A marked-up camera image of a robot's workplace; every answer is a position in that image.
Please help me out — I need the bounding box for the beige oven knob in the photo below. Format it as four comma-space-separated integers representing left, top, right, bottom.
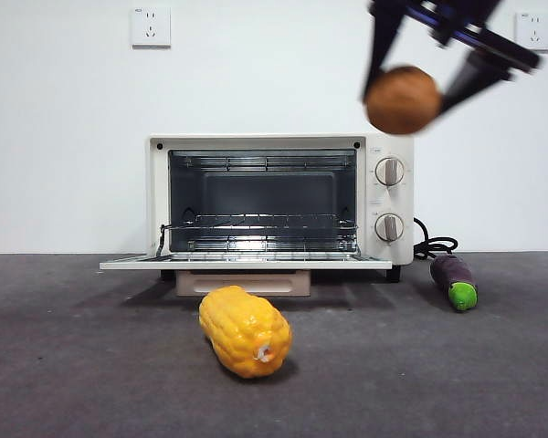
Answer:
374, 213, 406, 244
374, 157, 406, 188

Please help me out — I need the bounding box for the cream white toaster oven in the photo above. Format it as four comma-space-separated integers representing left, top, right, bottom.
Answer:
146, 131, 415, 284

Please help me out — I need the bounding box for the purple toy eggplant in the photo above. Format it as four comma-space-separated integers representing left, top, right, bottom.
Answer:
430, 254, 480, 314

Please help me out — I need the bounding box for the yellow toy corn cob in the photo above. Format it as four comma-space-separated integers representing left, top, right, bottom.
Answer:
197, 285, 293, 380

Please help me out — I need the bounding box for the white wall socket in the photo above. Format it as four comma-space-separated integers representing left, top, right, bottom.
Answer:
514, 10, 548, 52
131, 5, 173, 49

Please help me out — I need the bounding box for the black power cable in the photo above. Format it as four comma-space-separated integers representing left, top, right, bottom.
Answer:
413, 216, 459, 261

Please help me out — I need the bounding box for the metal wire oven rack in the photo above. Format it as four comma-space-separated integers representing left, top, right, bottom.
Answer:
157, 213, 360, 264

